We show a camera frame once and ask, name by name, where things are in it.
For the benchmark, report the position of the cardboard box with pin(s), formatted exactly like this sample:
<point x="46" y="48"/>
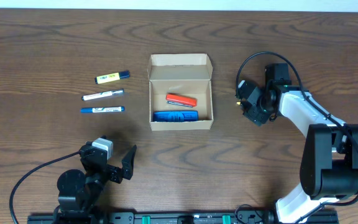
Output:
<point x="186" y="75"/>

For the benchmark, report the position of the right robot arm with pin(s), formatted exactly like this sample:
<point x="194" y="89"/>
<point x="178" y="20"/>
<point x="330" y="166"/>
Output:
<point x="329" y="164"/>

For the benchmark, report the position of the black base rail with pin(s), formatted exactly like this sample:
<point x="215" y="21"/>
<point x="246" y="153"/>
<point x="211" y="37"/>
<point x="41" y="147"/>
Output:
<point x="243" y="216"/>

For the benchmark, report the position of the yellow highlighter marker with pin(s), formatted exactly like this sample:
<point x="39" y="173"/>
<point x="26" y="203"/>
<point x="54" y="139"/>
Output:
<point x="112" y="77"/>

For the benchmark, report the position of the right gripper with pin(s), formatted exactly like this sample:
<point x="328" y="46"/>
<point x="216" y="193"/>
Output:
<point x="252" y="106"/>

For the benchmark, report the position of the blue whiteboard marker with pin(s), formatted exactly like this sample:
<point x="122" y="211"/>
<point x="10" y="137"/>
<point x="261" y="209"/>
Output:
<point x="113" y="109"/>

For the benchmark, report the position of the red stapler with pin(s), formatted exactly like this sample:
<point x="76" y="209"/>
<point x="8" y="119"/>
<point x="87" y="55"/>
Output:
<point x="181" y="100"/>

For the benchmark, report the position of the blue plastic holder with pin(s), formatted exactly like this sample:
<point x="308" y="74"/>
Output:
<point x="175" y="116"/>

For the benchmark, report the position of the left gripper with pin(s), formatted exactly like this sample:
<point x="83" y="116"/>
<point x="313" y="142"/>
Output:
<point x="115" y="173"/>

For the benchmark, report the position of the black cap whiteboard marker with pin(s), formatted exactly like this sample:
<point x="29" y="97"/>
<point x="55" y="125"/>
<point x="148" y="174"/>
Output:
<point x="102" y="94"/>

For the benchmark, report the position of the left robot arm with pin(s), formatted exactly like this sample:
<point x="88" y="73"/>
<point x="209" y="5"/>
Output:
<point x="79" y="191"/>

